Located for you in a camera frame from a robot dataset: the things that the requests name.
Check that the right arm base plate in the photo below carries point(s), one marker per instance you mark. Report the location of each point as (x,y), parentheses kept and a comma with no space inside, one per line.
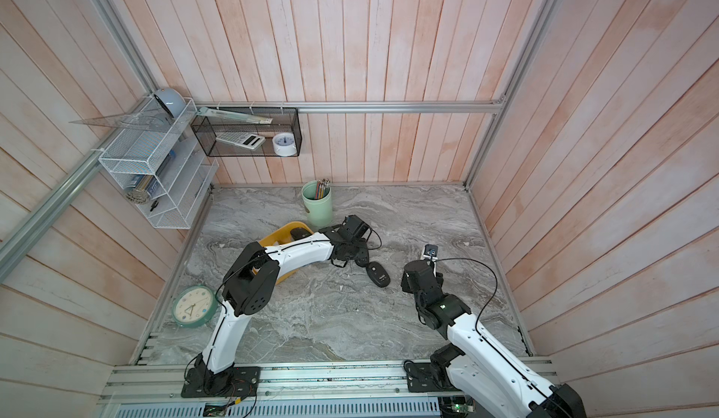
(425,378)

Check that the clear triangle ruler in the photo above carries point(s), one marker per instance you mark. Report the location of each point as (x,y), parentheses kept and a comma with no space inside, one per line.
(145,120)

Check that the mint green pencil cup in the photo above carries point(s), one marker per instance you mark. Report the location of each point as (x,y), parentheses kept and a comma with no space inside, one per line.
(319,213)

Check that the clear tube of pencils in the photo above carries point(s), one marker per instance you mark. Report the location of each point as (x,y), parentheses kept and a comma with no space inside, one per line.
(142,188)

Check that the green ruler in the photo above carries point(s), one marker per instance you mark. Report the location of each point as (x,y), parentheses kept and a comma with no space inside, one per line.
(237,116)

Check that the colored pencils in cup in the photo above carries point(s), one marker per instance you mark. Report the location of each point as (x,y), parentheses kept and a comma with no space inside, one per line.
(322,189)

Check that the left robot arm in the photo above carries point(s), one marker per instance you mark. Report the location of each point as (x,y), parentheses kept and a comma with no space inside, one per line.
(248,286)

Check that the green alarm clock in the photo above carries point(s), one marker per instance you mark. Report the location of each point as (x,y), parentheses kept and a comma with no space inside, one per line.
(194,307)

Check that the white calculator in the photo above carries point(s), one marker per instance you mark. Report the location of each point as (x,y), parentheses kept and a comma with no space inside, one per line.
(240,139)

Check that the black mouse front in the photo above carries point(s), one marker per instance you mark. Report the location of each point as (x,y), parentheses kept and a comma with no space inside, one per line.
(378,275)

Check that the yellow plastic storage box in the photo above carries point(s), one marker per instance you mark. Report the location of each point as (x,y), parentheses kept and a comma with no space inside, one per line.
(287,234)

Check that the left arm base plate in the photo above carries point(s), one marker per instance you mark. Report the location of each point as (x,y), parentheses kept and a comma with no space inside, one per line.
(239,382)

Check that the black wire mesh shelf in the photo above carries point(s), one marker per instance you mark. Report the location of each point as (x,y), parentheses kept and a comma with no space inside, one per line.
(285,120)

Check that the white wire mesh shelf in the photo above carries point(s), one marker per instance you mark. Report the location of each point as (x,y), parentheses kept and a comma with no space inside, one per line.
(186,182)

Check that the white tape roll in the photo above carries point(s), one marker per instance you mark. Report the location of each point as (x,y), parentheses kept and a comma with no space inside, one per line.
(284,145)

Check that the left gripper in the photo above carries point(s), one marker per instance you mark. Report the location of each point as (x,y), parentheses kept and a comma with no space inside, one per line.
(344,258)

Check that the black mouse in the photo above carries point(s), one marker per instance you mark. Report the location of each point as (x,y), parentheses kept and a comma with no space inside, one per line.
(378,275)
(362,259)

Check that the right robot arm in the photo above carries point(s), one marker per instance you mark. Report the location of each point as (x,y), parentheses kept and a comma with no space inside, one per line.
(477,363)

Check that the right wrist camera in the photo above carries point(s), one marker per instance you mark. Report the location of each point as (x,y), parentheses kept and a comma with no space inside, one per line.
(430,255)

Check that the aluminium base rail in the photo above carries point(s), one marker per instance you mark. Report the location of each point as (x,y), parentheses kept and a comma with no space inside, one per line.
(338,389)

